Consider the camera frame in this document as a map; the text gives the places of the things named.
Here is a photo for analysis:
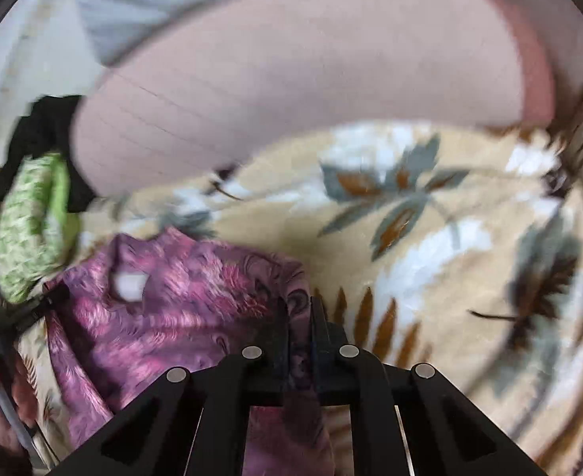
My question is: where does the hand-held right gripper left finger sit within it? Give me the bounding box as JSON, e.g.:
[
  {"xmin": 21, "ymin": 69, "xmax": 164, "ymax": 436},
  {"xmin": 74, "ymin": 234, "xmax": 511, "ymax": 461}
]
[{"xmin": 60, "ymin": 300, "xmax": 293, "ymax": 476}]

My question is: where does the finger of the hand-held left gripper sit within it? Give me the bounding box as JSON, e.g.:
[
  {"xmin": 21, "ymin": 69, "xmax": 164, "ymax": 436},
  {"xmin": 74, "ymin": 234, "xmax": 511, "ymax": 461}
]
[{"xmin": 16, "ymin": 288, "xmax": 71, "ymax": 332}]

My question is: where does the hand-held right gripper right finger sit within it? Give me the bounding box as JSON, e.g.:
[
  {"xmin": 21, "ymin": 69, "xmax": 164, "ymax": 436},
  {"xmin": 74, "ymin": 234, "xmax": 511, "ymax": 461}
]
[{"xmin": 294, "ymin": 296, "xmax": 545, "ymax": 476}]

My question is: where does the purple floral garment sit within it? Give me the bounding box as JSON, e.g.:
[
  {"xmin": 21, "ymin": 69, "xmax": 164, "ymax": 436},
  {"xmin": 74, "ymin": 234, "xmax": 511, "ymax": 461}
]
[{"xmin": 46, "ymin": 228, "xmax": 337, "ymax": 476}]

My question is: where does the person's left hand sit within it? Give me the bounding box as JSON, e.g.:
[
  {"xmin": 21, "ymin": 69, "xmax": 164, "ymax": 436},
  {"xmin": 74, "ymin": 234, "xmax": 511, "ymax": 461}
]
[{"xmin": 0, "ymin": 354, "xmax": 40, "ymax": 457}]

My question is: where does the green patterned pillow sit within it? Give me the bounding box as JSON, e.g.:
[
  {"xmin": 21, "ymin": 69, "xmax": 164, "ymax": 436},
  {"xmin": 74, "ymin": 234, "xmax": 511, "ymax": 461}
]
[{"xmin": 0, "ymin": 154, "xmax": 81, "ymax": 303}]

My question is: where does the beige leaf-print blanket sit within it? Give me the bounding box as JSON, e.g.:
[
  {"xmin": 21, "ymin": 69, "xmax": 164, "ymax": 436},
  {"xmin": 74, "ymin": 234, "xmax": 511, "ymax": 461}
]
[{"xmin": 18, "ymin": 121, "xmax": 583, "ymax": 476}]

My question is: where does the black garment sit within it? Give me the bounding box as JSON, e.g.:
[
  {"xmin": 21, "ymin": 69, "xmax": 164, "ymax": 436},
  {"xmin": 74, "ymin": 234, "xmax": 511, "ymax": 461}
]
[{"xmin": 0, "ymin": 94, "xmax": 96, "ymax": 214}]

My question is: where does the grey pillow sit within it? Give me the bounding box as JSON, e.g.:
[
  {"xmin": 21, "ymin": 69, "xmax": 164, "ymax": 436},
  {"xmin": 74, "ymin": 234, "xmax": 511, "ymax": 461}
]
[{"xmin": 70, "ymin": 0, "xmax": 493, "ymax": 67}]

